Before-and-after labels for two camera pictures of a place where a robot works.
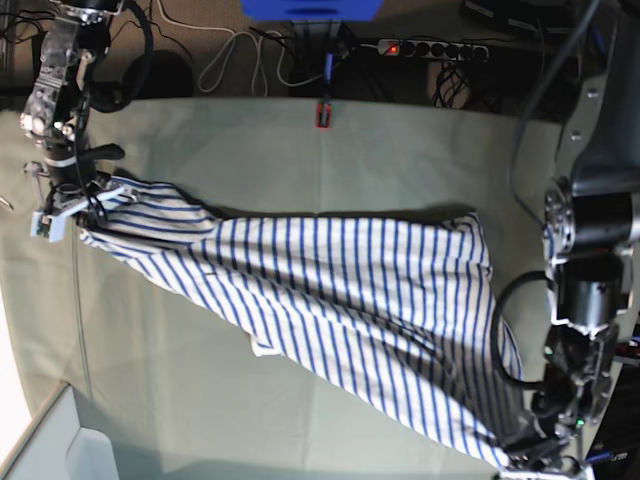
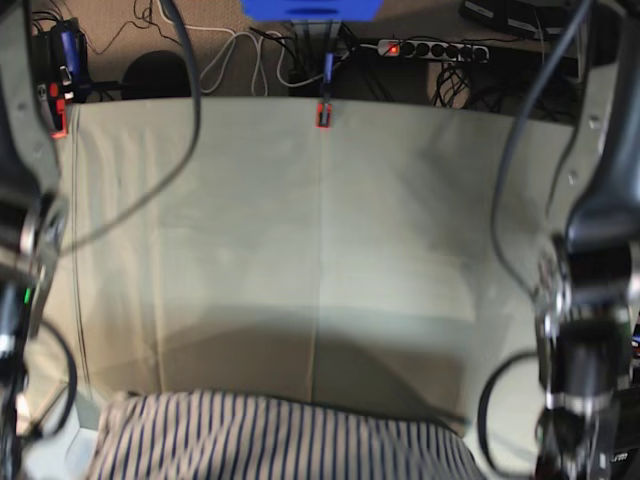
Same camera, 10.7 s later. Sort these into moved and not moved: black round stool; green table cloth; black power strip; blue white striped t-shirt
Moved: blue white striped t-shirt
Not moved: green table cloth; black round stool; black power strip
